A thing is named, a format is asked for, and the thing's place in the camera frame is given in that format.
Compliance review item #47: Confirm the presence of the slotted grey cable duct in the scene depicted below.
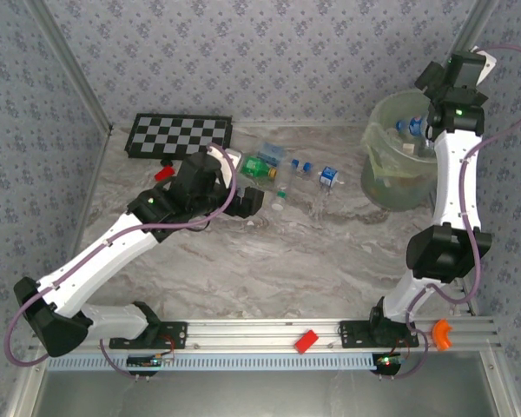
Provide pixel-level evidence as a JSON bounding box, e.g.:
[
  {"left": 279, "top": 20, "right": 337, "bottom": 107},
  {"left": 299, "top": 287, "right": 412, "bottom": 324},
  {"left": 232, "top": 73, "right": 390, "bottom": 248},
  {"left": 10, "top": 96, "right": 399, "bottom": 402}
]
[{"left": 46, "top": 352, "right": 379, "bottom": 373}]

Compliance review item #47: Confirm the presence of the white gripper cable bracket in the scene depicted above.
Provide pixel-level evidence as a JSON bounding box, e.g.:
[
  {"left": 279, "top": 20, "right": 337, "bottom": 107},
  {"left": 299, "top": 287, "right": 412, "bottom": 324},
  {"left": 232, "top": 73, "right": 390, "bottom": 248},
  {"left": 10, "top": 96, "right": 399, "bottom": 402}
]
[
  {"left": 475, "top": 48, "right": 498, "bottom": 83},
  {"left": 216, "top": 148, "right": 245, "bottom": 195}
]

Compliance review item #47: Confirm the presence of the red plastic block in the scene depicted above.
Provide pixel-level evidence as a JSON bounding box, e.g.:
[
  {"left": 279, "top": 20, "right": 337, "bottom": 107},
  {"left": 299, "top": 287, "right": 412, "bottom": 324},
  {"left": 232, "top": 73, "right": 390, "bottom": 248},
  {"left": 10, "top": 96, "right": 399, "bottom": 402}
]
[{"left": 293, "top": 328, "right": 320, "bottom": 355}]

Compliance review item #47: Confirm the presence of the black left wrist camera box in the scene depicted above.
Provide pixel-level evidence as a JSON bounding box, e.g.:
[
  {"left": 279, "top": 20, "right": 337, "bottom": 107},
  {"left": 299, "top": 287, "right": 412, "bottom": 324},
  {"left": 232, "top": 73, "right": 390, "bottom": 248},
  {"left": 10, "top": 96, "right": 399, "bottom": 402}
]
[{"left": 235, "top": 187, "right": 265, "bottom": 219}]

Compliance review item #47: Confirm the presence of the white left gripper cable bracket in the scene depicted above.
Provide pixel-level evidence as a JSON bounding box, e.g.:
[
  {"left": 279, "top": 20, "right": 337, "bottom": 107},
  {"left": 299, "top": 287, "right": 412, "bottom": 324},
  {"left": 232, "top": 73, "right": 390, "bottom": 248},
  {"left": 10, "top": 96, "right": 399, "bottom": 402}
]
[{"left": 216, "top": 148, "right": 245, "bottom": 195}]

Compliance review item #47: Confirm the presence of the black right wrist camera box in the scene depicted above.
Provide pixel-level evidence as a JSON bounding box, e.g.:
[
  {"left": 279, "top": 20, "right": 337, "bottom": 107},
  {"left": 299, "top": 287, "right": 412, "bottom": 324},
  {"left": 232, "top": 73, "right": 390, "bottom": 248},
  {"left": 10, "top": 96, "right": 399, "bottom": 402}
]
[{"left": 414, "top": 62, "right": 446, "bottom": 92}]

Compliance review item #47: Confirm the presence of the green bottle yellow cap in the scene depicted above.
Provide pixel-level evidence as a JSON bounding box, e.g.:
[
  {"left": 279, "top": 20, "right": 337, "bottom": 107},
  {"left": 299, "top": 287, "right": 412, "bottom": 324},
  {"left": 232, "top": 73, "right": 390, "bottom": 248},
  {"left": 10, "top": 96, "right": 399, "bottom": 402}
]
[{"left": 241, "top": 155, "right": 279, "bottom": 180}]

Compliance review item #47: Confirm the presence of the small circuit board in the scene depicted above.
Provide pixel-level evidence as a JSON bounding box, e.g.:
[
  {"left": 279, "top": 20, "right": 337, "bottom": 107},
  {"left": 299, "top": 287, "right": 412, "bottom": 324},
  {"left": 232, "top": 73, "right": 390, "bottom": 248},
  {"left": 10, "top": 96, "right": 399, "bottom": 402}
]
[
  {"left": 126, "top": 354, "right": 175, "bottom": 370},
  {"left": 375, "top": 352, "right": 407, "bottom": 370}
]

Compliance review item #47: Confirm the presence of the aluminium frame post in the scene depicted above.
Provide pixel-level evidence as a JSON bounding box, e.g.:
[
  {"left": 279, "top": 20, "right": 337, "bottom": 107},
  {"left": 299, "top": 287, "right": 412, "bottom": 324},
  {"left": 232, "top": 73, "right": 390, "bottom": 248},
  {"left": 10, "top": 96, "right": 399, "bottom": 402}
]
[
  {"left": 432, "top": 0, "right": 500, "bottom": 92},
  {"left": 23, "top": 0, "right": 115, "bottom": 134}
]

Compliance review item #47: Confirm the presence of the white right gripper cable bracket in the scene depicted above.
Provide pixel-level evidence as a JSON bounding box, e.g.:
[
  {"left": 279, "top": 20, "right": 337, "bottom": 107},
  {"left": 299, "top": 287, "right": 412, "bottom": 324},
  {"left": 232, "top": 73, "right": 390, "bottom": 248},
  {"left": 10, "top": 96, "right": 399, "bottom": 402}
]
[{"left": 475, "top": 48, "right": 498, "bottom": 83}]

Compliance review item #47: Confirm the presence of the green plastic bin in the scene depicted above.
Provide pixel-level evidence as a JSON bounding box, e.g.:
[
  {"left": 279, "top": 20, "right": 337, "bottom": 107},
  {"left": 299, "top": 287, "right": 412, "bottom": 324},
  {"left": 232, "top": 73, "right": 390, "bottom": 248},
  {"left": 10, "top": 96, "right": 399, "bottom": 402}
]
[{"left": 359, "top": 89, "right": 439, "bottom": 213}]

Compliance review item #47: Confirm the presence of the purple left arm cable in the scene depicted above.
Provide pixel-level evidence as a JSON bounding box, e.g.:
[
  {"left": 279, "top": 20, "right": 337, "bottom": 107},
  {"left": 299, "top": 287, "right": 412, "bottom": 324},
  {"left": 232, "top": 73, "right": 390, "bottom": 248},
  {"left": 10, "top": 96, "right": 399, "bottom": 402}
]
[{"left": 3, "top": 142, "right": 239, "bottom": 380}]

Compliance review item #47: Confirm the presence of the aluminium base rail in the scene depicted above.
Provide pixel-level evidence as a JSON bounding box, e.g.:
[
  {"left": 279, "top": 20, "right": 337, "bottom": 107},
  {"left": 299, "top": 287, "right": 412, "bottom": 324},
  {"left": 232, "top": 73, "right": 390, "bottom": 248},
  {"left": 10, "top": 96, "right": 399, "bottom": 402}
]
[{"left": 28, "top": 316, "right": 504, "bottom": 354}]

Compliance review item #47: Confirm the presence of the aluminium back rail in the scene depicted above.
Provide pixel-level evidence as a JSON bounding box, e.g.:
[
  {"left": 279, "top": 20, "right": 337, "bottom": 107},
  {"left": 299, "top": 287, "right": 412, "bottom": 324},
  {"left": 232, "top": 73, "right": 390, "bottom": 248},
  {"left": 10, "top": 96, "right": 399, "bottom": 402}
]
[{"left": 111, "top": 119, "right": 370, "bottom": 129}]

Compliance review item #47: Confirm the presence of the red block black end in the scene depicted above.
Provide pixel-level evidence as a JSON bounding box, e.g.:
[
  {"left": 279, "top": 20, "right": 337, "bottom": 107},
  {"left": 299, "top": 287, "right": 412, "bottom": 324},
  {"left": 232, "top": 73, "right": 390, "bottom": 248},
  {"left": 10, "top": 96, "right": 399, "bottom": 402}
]
[{"left": 154, "top": 156, "right": 177, "bottom": 182}]

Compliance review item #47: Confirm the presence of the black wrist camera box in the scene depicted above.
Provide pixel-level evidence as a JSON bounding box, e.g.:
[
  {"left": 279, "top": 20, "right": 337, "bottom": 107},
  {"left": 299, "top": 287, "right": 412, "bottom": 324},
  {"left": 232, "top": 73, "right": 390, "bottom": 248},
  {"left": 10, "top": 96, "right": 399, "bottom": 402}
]
[
  {"left": 235, "top": 187, "right": 265, "bottom": 219},
  {"left": 414, "top": 62, "right": 446, "bottom": 92}
]

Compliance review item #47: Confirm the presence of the orange curved plastic piece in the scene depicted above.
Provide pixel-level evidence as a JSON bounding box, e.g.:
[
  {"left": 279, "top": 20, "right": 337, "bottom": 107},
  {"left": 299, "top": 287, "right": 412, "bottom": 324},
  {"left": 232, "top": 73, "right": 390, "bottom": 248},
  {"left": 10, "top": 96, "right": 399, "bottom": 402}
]
[{"left": 431, "top": 319, "right": 454, "bottom": 351}]

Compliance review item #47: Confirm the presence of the black white chessboard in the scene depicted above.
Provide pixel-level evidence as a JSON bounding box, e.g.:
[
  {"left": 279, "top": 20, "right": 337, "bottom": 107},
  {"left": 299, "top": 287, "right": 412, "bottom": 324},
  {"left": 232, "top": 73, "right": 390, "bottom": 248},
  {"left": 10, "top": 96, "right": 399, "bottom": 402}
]
[{"left": 124, "top": 113, "right": 234, "bottom": 163}]

